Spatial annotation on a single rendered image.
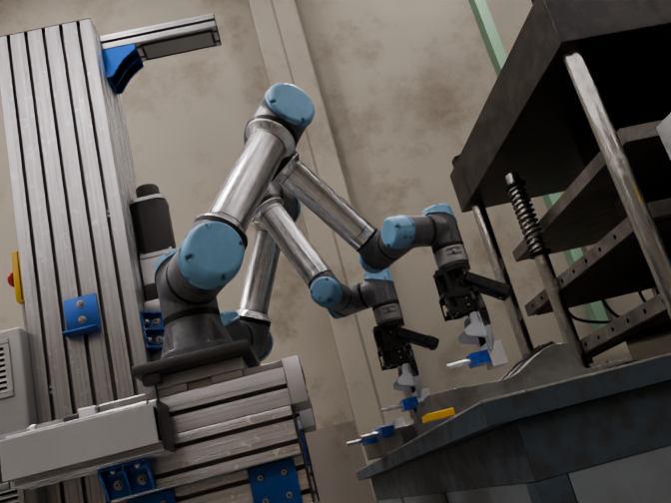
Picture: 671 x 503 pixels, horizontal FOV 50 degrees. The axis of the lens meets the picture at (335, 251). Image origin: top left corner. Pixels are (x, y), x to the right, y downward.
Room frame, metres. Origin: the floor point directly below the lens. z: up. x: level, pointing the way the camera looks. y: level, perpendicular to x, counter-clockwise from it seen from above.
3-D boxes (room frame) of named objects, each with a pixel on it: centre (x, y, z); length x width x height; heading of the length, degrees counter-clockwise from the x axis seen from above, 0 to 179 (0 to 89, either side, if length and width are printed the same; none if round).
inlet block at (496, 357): (1.62, -0.24, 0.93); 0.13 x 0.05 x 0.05; 99
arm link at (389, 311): (1.89, -0.09, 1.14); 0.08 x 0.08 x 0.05
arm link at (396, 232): (1.58, -0.17, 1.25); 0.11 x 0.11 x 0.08; 32
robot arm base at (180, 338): (1.41, 0.32, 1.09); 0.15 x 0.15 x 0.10
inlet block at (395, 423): (2.04, 0.00, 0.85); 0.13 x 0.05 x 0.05; 116
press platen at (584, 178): (2.60, -1.19, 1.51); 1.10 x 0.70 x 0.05; 9
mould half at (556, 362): (1.87, -0.35, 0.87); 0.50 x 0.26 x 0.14; 99
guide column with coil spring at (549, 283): (2.71, -0.77, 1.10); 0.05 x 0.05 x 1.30
